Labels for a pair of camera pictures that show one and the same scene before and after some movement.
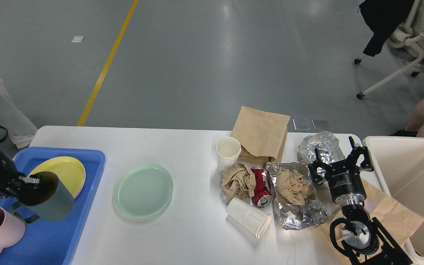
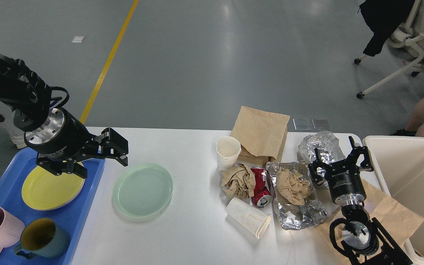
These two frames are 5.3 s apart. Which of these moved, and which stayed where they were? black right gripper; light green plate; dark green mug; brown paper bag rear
Moved: dark green mug
Stayed: light green plate; black right gripper; brown paper bag rear
